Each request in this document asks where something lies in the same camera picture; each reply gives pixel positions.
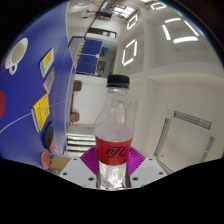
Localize clear bottle with red label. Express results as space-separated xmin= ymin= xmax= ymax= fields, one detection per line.
xmin=93 ymin=74 xmax=135 ymax=190

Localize brown armchair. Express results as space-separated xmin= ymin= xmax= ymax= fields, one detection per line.
xmin=69 ymin=111 xmax=81 ymax=125
xmin=72 ymin=79 xmax=83 ymax=93

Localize ceiling air conditioner unit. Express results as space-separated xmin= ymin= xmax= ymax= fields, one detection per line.
xmin=173 ymin=110 xmax=213 ymax=131

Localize dark-framed window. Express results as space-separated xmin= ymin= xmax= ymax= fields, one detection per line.
xmin=65 ymin=133 xmax=98 ymax=158

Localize small red table tennis paddle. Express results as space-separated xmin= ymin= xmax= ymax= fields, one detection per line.
xmin=49 ymin=138 xmax=56 ymax=154

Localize small yellow and blue book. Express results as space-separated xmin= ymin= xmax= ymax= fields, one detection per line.
xmin=39 ymin=47 xmax=55 ymax=79

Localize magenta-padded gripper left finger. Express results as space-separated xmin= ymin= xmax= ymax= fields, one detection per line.
xmin=58 ymin=147 xmax=100 ymax=189

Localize brown cardboard box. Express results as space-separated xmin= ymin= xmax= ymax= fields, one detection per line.
xmin=49 ymin=155 xmax=73 ymax=174

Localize grey booklet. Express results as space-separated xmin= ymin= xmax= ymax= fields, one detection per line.
xmin=43 ymin=66 xmax=56 ymax=95

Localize group of ceiling lights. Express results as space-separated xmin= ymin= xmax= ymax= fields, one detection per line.
xmin=121 ymin=0 xmax=201 ymax=68

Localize white mug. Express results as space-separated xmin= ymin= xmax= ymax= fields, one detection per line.
xmin=3 ymin=37 xmax=29 ymax=76

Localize large yellow book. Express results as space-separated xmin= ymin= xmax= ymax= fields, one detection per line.
xmin=30 ymin=93 xmax=51 ymax=133

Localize dark door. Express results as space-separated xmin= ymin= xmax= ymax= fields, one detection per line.
xmin=87 ymin=27 xmax=118 ymax=39

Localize black paddle case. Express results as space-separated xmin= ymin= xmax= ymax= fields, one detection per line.
xmin=43 ymin=121 xmax=55 ymax=149

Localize bright window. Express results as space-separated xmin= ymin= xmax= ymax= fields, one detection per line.
xmin=111 ymin=3 xmax=137 ymax=19

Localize folded blue table tennis tables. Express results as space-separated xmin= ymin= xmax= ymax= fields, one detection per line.
xmin=75 ymin=38 xmax=104 ymax=76

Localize large red table tennis paddle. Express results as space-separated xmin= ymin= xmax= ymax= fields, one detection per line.
xmin=40 ymin=151 xmax=52 ymax=169

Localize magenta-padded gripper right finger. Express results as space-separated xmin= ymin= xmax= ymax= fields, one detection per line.
xmin=125 ymin=146 xmax=168 ymax=189

